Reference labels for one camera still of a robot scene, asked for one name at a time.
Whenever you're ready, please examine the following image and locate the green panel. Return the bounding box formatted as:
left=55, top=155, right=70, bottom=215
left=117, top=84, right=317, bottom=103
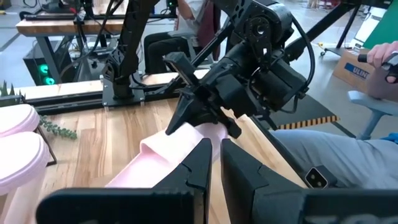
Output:
left=362, top=0, right=398, bottom=50

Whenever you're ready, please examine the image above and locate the person's forearm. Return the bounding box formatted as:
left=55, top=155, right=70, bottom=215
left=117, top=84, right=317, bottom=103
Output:
left=366, top=63, right=398, bottom=102

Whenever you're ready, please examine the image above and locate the person's leg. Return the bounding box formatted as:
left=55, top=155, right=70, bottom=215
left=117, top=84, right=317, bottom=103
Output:
left=269, top=129, right=398, bottom=190

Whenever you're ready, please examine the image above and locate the cardboard box blue print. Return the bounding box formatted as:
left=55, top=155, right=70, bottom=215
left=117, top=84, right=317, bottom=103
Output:
left=332, top=49, right=376, bottom=93

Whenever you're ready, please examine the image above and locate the person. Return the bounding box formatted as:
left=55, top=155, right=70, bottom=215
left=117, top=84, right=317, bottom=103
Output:
left=142, top=0, right=222, bottom=75

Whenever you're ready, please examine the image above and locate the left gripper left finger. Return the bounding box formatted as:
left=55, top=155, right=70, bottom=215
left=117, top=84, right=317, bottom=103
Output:
left=35, top=138, right=214, bottom=224

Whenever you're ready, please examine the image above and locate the black cable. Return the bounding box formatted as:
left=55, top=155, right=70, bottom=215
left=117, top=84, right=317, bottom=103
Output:
left=279, top=15, right=317, bottom=114

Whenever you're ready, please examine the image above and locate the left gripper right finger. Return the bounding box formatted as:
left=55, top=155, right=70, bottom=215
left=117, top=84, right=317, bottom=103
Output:
left=220, top=138, right=398, bottom=224

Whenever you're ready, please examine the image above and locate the white panel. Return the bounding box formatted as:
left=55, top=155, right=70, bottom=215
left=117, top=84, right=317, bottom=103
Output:
left=353, top=5, right=388, bottom=44

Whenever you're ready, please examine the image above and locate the light blue chair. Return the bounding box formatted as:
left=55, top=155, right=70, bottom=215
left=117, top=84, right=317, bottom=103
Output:
left=347, top=90, right=398, bottom=141

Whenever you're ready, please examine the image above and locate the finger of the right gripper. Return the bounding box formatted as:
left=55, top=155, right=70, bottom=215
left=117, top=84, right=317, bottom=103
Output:
left=220, top=108, right=243, bottom=139
left=164, top=92, right=219, bottom=137

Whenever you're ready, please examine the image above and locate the black teleoperation handle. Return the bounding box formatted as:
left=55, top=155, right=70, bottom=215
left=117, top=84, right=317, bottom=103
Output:
left=357, top=51, right=398, bottom=84

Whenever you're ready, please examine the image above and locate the black computer tower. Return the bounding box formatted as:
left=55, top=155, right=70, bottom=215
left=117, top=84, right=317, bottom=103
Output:
left=23, top=46, right=68, bottom=86

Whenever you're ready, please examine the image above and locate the person's hand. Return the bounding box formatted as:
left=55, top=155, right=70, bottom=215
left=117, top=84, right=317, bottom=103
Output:
left=366, top=40, right=398, bottom=70

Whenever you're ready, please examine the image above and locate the black metal stand beam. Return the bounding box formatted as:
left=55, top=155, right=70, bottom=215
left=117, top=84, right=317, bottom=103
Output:
left=284, top=0, right=392, bottom=60

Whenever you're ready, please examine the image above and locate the green potted plant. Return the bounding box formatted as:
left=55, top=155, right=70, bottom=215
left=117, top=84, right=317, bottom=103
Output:
left=0, top=80, right=78, bottom=140

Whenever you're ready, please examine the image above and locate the pink rubber slide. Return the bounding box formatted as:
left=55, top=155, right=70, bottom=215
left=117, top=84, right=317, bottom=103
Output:
left=0, top=104, right=40, bottom=138
left=105, top=121, right=229, bottom=189
left=0, top=131, right=51, bottom=197

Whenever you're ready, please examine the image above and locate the black mat striped edge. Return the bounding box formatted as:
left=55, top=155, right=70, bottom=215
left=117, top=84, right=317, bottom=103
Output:
left=269, top=93, right=340, bottom=131

